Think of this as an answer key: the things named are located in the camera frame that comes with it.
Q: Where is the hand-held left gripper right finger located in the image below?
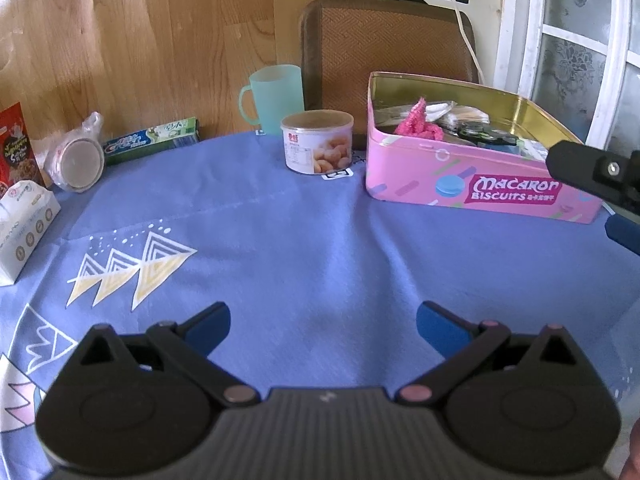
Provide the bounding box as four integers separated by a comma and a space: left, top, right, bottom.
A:
395, 301, 577, 407

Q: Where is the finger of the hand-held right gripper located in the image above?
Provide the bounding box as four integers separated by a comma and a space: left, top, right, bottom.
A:
545, 140, 640, 221
605, 215, 640, 256

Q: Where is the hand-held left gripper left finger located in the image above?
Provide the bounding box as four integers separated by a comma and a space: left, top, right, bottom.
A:
70, 301, 261, 407

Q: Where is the clear round container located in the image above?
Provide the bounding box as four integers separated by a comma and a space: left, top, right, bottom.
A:
440, 107, 521, 150

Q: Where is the pink biscuit tin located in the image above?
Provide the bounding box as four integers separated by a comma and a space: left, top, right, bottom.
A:
365, 71, 606, 223

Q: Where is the pink fluffy cloth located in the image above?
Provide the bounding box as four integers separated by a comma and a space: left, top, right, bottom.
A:
393, 96, 446, 142

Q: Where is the blue printed tablecloth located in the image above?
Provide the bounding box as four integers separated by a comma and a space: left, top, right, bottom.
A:
0, 125, 640, 480

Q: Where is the green and blue toothpaste box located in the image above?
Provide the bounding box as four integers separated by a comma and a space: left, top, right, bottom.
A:
103, 117, 199, 166

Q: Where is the white tissue box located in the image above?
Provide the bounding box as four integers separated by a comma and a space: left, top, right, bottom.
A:
0, 180, 62, 287

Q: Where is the round snack can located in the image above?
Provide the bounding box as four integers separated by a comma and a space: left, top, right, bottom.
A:
280, 109, 355, 176

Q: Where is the bowl in clear plastic bag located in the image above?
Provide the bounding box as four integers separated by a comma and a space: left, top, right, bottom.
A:
35, 111, 107, 194

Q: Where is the brown woven chair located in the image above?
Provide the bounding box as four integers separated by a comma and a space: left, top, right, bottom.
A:
298, 0, 481, 151

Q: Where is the light green plastic cup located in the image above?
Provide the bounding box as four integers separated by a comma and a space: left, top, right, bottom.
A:
238, 64, 306, 137

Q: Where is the red cereal box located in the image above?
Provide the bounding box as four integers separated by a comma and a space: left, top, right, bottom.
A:
0, 101, 51, 198

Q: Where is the white window frame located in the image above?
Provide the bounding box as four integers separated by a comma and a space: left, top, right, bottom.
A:
492, 0, 640, 161

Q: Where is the white cable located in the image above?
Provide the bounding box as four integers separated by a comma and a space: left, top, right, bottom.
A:
432, 0, 486, 83

